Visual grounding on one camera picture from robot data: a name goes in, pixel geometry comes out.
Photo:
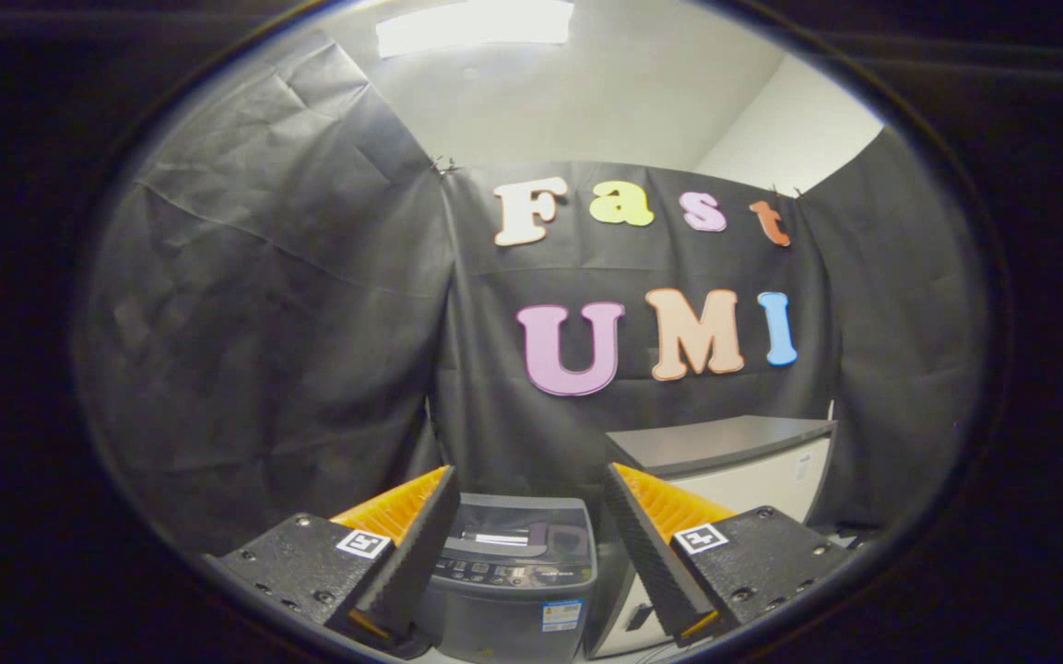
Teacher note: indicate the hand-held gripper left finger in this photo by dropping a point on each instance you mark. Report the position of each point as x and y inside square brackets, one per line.
[416, 553]

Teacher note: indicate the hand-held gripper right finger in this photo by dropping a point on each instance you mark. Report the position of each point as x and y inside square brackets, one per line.
[646, 553]

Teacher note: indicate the grey washing machine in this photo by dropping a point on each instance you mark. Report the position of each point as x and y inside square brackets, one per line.
[513, 609]

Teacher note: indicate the white cabinet with dark top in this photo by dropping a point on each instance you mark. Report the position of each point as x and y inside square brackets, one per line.
[725, 443]

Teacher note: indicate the black backdrop cloth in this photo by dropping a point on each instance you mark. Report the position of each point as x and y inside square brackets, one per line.
[310, 323]

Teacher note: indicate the ceiling light panel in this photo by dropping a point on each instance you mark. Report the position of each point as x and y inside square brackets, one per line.
[476, 26]

